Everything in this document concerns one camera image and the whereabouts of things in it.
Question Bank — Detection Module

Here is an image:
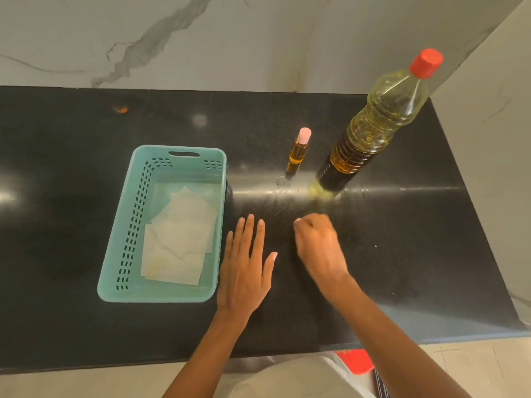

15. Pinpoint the person's left hand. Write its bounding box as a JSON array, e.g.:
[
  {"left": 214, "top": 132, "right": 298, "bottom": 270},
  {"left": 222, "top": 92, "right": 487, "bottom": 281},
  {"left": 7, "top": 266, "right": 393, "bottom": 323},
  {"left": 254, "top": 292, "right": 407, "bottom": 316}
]
[{"left": 216, "top": 214, "right": 278, "bottom": 319}]

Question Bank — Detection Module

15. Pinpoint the person's right hand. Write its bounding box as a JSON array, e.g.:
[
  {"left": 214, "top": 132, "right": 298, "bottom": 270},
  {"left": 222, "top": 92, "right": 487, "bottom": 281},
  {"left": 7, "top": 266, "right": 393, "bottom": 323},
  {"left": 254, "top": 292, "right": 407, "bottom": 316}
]
[{"left": 293, "top": 213, "right": 352, "bottom": 293}]

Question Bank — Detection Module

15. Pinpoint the teal plastic basket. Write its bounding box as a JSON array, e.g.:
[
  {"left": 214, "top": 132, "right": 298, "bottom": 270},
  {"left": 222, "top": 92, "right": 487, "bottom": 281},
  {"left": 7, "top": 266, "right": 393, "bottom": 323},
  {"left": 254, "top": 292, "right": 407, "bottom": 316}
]
[{"left": 97, "top": 145, "right": 227, "bottom": 304}]

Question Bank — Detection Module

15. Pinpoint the red plastic object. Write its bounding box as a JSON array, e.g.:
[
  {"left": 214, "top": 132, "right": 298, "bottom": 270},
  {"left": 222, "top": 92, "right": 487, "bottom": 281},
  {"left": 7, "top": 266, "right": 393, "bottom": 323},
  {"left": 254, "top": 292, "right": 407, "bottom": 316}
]
[{"left": 334, "top": 349, "right": 375, "bottom": 376}]

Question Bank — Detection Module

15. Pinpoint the small pink-capped oil bottle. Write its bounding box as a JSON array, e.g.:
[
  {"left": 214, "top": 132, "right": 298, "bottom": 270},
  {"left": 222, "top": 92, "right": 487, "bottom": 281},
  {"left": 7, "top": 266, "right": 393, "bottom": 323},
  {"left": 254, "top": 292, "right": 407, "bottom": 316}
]
[{"left": 285, "top": 127, "right": 313, "bottom": 181}]

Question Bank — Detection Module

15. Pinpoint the white paper tissue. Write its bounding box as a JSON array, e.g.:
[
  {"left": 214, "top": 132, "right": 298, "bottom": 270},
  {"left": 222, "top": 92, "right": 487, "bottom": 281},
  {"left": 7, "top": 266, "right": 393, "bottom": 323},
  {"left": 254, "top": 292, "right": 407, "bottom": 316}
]
[
  {"left": 140, "top": 244, "right": 206, "bottom": 286},
  {"left": 151, "top": 185, "right": 219, "bottom": 229},
  {"left": 145, "top": 221, "right": 215, "bottom": 258}
]

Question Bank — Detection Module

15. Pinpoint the large red-capped oil bottle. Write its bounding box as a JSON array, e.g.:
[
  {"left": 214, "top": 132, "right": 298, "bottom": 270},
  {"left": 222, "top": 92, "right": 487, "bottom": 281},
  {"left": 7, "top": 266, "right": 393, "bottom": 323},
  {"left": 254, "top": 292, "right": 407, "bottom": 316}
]
[{"left": 309, "top": 48, "right": 444, "bottom": 200}]

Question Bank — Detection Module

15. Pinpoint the person's white garment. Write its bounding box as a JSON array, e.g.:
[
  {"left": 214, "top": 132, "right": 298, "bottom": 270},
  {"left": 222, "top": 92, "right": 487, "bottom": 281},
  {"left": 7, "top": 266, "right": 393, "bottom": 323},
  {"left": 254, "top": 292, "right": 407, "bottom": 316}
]
[{"left": 228, "top": 355, "right": 376, "bottom": 398}]

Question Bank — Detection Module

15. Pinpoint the person's right forearm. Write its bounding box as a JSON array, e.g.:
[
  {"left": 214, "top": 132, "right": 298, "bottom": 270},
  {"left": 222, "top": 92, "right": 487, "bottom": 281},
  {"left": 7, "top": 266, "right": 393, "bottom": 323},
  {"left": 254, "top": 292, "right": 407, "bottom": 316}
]
[{"left": 321, "top": 274, "right": 472, "bottom": 398}]

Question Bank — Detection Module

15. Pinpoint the person's left forearm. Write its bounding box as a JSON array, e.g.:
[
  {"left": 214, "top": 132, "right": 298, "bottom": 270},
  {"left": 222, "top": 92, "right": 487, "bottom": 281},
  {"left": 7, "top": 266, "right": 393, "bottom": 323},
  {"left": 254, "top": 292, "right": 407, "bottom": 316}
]
[{"left": 163, "top": 311, "right": 254, "bottom": 398}]

